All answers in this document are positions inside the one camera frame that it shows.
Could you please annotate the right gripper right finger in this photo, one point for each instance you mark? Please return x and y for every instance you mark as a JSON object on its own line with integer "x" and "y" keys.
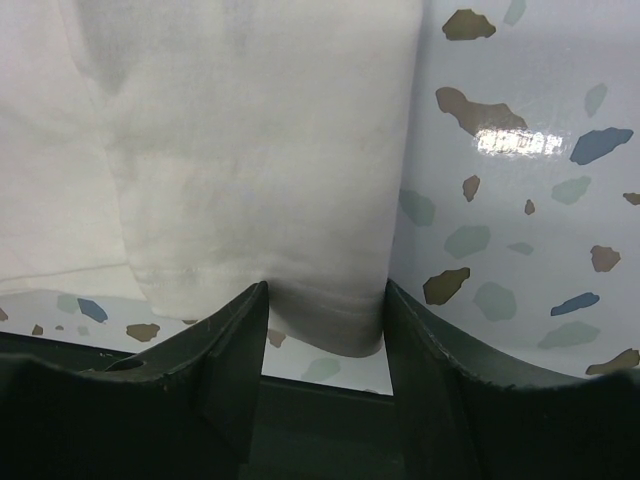
{"x": 468, "y": 411}

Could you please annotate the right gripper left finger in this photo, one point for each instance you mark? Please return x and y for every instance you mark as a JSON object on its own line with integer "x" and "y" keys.
{"x": 182, "y": 409}

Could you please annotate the white t shirt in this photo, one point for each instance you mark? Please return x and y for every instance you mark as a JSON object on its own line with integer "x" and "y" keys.
{"x": 179, "y": 151}

